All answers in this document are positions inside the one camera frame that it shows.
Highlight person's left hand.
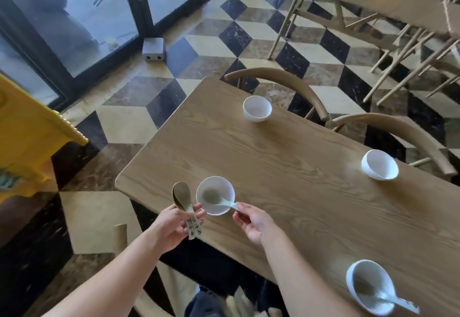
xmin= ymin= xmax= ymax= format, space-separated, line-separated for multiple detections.
xmin=145 ymin=202 xmax=207 ymax=255

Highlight person's right hand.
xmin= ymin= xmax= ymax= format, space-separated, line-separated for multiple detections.
xmin=232 ymin=202 xmax=285 ymax=248

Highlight white ceramic bowl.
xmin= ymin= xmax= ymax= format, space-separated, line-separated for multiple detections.
xmin=345 ymin=259 xmax=398 ymax=317
xmin=361 ymin=149 xmax=400 ymax=181
xmin=242 ymin=95 xmax=273 ymax=124
xmin=195 ymin=176 xmax=236 ymax=216

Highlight person's right forearm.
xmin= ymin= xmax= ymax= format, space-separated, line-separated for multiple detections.
xmin=261 ymin=232 xmax=360 ymax=317

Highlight person's left forearm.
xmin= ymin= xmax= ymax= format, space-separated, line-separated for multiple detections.
xmin=43 ymin=228 xmax=170 ymax=317

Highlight person's blue trousers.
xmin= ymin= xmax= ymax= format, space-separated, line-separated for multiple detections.
xmin=184 ymin=289 xmax=228 ymax=317

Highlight yellow plastic stand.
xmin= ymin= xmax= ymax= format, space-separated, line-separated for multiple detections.
xmin=0 ymin=72 xmax=90 ymax=204

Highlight grey floor socket box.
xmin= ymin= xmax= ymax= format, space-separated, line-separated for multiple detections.
xmin=142 ymin=37 xmax=167 ymax=64

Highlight black framed glass door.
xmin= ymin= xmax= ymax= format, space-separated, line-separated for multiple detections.
xmin=0 ymin=0 xmax=238 ymax=111

